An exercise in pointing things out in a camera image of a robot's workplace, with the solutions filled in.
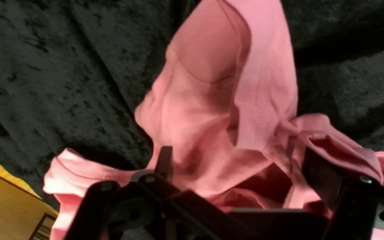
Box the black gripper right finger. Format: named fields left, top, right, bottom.
left=302, top=145, right=384, bottom=240

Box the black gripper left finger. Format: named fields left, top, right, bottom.
left=64, top=145, right=264, bottom=240

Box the pink cloth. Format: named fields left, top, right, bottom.
left=43, top=0, right=384, bottom=240

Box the orange wooden board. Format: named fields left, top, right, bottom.
left=0, top=142, right=60, bottom=240

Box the black tablecloth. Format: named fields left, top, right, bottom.
left=0, top=0, right=384, bottom=205

